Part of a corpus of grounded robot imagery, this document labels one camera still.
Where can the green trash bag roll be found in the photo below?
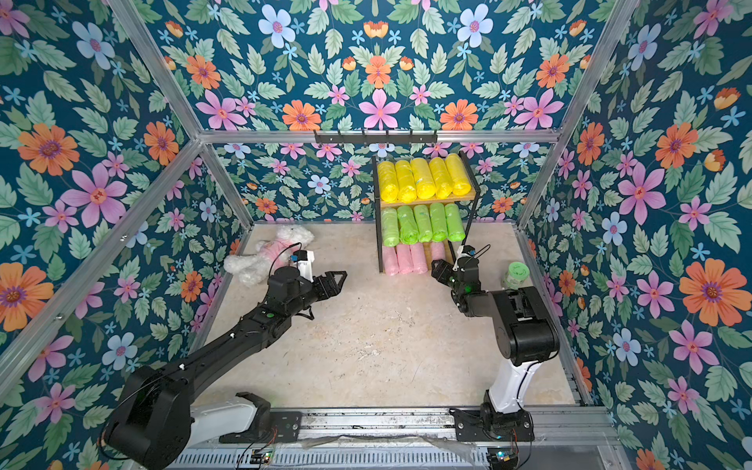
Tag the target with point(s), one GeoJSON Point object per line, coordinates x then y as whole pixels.
{"type": "Point", "coordinates": [390, 227]}
{"type": "Point", "coordinates": [423, 222]}
{"type": "Point", "coordinates": [408, 229]}
{"type": "Point", "coordinates": [438, 222]}
{"type": "Point", "coordinates": [454, 226]}

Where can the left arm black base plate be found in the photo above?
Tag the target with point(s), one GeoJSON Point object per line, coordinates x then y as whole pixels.
{"type": "Point", "coordinates": [267, 423]}

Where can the white pink plush toy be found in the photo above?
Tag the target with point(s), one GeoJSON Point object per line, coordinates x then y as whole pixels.
{"type": "Point", "coordinates": [270, 255]}

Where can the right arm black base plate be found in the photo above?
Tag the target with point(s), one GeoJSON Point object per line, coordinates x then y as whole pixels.
{"type": "Point", "coordinates": [487, 425]}

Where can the wooden shelf with black frame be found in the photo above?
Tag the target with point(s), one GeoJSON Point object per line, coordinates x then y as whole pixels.
{"type": "Point", "coordinates": [421, 202]}

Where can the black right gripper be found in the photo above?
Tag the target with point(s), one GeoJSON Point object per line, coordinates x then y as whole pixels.
{"type": "Point", "coordinates": [444, 272]}

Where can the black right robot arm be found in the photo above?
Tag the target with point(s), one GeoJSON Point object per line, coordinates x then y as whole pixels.
{"type": "Point", "coordinates": [522, 325]}

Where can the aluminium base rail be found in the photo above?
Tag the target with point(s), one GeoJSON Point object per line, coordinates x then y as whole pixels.
{"type": "Point", "coordinates": [420, 438]}

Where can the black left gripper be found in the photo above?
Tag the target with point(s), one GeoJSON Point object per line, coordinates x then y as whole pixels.
{"type": "Point", "coordinates": [332, 289]}

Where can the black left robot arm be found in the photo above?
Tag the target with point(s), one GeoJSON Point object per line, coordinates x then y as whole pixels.
{"type": "Point", "coordinates": [155, 419]}

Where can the black wall hook rail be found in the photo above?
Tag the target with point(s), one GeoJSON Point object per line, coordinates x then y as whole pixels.
{"type": "Point", "coordinates": [396, 137]}

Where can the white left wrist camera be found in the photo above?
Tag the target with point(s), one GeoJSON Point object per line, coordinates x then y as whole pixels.
{"type": "Point", "coordinates": [303, 261]}

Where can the yellow trash bag roll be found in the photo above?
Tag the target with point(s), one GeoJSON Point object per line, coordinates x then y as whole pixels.
{"type": "Point", "coordinates": [461, 184]}
{"type": "Point", "coordinates": [388, 182]}
{"type": "Point", "coordinates": [406, 181]}
{"type": "Point", "coordinates": [441, 176]}
{"type": "Point", "coordinates": [423, 178]}

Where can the pink trash bag roll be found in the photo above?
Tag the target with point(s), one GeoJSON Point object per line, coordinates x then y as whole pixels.
{"type": "Point", "coordinates": [418, 258]}
{"type": "Point", "coordinates": [390, 261]}
{"type": "Point", "coordinates": [438, 251]}
{"type": "Point", "coordinates": [404, 258]}

